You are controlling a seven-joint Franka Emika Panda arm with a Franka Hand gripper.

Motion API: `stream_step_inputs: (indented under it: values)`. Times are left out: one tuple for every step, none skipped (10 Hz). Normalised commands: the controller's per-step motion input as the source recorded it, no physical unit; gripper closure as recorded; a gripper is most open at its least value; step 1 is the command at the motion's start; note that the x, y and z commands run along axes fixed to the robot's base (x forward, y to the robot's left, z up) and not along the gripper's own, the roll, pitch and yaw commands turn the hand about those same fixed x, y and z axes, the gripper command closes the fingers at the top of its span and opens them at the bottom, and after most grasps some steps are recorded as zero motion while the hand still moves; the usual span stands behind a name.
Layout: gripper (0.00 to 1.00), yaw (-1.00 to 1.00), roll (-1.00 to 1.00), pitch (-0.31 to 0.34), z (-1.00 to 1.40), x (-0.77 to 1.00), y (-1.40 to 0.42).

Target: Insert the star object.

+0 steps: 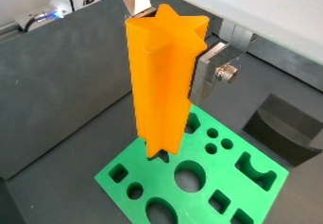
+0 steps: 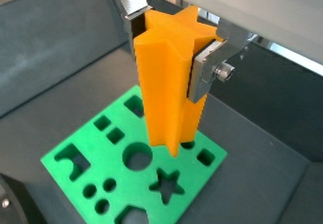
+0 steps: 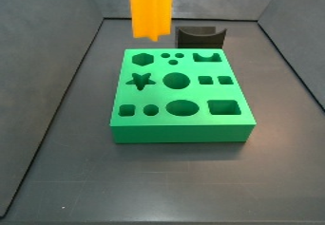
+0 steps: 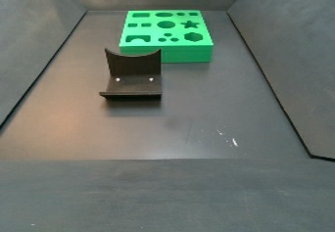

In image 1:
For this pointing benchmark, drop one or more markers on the dark grey foam mat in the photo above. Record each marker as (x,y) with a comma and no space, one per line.
(63,72)

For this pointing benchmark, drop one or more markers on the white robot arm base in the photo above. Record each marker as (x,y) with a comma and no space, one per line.
(55,10)

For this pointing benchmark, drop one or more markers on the orange star-shaped peg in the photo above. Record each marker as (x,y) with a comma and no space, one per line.
(163,45)

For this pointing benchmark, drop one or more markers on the green shape-sorter board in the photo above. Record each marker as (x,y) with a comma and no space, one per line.
(219,181)

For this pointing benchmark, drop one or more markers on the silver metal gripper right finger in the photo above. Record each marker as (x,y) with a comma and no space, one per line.
(214,67)

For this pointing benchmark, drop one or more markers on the black rectangular block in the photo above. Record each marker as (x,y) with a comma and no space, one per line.
(285,129)

